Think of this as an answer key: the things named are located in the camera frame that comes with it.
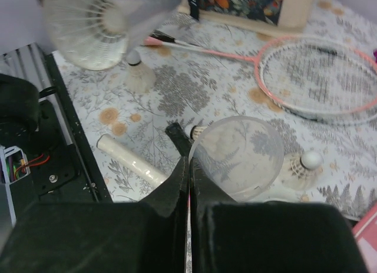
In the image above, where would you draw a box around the clear plastic tube lid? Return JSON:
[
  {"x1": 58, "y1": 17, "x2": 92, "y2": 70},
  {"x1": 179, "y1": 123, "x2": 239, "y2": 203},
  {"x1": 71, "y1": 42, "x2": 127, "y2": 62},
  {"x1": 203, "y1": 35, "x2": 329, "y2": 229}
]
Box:
[{"x1": 189, "y1": 116, "x2": 285, "y2": 202}]

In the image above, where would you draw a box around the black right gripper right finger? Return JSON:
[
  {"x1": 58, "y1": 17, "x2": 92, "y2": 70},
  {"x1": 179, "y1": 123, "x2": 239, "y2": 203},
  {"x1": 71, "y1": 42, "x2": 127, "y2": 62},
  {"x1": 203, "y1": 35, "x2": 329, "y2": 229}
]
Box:
[{"x1": 190, "y1": 159, "x2": 368, "y2": 272}]

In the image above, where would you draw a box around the white shuttlecock mid table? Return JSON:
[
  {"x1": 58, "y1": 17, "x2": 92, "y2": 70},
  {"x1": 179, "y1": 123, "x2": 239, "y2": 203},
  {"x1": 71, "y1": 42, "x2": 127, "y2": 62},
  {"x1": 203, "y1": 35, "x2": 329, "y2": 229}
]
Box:
[{"x1": 279, "y1": 151, "x2": 323, "y2": 191}]

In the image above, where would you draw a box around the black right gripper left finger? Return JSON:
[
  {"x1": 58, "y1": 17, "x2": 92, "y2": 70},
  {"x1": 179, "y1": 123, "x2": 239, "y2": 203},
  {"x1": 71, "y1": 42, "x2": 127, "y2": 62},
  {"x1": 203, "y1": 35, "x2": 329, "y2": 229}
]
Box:
[{"x1": 1, "y1": 157, "x2": 189, "y2": 272}]

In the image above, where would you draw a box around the black frame badminton racket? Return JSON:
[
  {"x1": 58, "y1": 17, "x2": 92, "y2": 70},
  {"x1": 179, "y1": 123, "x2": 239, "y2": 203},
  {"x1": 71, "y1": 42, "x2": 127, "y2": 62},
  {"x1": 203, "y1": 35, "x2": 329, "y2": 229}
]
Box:
[{"x1": 150, "y1": 30, "x2": 179, "y2": 43}]

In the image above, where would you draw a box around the beige canvas tote bag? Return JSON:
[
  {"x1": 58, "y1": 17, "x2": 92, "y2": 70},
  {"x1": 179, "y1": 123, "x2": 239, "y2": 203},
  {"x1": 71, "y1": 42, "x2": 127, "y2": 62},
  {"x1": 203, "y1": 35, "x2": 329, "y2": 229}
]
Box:
[{"x1": 178, "y1": 0, "x2": 314, "y2": 37}]

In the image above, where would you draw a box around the purple snack packet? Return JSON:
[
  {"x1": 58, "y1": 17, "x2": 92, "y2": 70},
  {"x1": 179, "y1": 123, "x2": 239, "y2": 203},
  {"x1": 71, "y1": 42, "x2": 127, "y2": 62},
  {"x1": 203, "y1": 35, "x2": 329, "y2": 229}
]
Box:
[{"x1": 373, "y1": 49, "x2": 377, "y2": 62}]

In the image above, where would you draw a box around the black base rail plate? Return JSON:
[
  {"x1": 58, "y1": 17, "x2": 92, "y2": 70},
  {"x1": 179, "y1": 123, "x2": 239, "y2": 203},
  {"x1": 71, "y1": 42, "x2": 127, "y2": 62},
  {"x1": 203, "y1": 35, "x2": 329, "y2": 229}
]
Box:
[{"x1": 0, "y1": 52, "x2": 114, "y2": 206}]

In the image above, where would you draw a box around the pink frame badminton racket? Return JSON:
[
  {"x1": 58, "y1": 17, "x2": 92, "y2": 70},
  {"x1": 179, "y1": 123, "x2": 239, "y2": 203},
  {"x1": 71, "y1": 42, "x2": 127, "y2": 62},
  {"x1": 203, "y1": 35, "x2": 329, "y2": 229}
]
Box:
[{"x1": 144, "y1": 35, "x2": 376, "y2": 125}]

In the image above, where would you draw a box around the pink white racket right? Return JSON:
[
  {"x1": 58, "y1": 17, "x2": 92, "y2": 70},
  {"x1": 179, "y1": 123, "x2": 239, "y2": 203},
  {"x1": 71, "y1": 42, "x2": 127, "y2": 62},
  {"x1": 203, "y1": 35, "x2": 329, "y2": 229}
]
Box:
[{"x1": 97, "y1": 134, "x2": 168, "y2": 188}]

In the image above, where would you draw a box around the pink racket cover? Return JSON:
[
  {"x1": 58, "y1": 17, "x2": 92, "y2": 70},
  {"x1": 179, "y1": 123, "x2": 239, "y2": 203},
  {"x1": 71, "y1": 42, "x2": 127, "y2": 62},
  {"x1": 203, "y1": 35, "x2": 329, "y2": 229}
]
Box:
[{"x1": 353, "y1": 204, "x2": 377, "y2": 273}]

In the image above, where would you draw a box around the white shuttlecock tube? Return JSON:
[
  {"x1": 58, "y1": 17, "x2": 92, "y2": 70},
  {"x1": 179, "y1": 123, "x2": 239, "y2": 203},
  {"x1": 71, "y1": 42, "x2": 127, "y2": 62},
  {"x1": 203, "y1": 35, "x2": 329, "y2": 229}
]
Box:
[{"x1": 42, "y1": 0, "x2": 181, "y2": 71}]

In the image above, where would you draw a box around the white feather shuttlecock black band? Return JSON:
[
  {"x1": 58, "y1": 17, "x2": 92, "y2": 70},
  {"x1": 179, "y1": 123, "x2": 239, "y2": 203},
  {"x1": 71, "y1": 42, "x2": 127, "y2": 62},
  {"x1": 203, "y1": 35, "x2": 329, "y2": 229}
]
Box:
[{"x1": 124, "y1": 50, "x2": 156, "y2": 94}]

